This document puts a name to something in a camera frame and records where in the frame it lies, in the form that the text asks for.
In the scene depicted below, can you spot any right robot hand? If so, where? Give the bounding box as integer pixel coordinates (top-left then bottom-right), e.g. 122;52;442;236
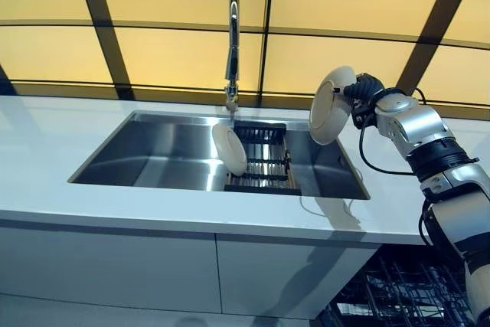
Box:
333;72;384;129

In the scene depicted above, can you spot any cream round plate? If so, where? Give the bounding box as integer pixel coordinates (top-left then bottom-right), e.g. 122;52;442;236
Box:
308;65;357;147
211;123;249;177

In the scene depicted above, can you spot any black sink dish rack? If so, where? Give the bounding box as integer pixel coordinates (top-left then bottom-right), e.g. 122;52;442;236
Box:
224;120;303;196

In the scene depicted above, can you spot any chrome kitchen faucet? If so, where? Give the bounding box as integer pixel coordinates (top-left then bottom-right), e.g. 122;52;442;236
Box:
224;0;242;112

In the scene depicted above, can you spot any stainless steel sink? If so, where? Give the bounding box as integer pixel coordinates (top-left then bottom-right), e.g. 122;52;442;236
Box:
67;110;371;201

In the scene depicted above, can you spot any white glossy kitchen cabinet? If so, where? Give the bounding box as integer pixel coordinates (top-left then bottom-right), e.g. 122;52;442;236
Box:
0;217;383;321

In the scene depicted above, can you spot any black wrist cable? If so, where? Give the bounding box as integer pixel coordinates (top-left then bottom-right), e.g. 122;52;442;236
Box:
358;87;429;175

